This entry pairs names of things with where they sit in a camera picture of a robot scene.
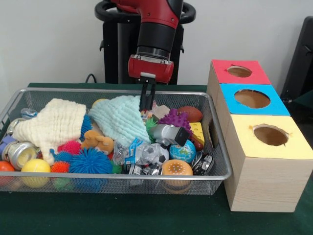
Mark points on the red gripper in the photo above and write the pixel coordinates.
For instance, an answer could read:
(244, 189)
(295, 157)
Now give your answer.
(151, 68)

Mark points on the multicoloured knotted cloth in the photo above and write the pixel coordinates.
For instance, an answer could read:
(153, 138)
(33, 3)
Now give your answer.
(144, 114)

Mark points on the light blue muslin cloth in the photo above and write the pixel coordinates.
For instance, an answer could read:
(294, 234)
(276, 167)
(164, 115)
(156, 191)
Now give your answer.
(117, 115)

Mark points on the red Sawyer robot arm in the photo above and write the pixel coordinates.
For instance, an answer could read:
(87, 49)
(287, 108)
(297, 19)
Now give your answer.
(156, 29)

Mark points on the shallow metal mesh bin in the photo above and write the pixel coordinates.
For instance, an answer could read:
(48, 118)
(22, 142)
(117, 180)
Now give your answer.
(146, 176)

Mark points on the wooden box with three holes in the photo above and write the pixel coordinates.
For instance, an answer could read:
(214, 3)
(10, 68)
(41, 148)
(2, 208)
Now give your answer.
(264, 186)

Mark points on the purple spiky ball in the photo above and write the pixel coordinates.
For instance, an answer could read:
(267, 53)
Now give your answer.
(173, 120)

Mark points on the brown toy football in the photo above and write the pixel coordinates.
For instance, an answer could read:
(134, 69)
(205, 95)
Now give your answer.
(190, 113)

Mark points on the yellow cheese toy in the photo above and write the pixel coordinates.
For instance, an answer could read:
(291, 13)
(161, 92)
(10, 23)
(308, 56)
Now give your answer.
(197, 133)

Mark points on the blue globe ball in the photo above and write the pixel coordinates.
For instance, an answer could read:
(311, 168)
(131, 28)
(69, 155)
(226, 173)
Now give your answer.
(182, 151)

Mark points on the toy burger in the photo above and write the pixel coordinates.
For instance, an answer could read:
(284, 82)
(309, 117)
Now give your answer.
(177, 167)

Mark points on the large blue spiky ball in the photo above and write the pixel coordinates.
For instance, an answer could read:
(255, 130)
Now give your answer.
(90, 161)

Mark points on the cream muslin cloth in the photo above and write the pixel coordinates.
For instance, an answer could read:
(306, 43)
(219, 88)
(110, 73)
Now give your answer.
(53, 122)

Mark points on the dark green table cloth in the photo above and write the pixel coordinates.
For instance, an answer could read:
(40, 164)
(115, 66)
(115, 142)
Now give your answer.
(306, 98)
(146, 215)

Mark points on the yellow smooth ball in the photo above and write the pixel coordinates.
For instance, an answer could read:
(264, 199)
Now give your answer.
(35, 166)

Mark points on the orange smooth ball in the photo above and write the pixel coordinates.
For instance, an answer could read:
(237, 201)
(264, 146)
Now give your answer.
(6, 167)

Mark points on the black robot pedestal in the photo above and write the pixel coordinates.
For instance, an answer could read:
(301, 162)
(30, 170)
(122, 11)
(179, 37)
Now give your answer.
(110, 49)

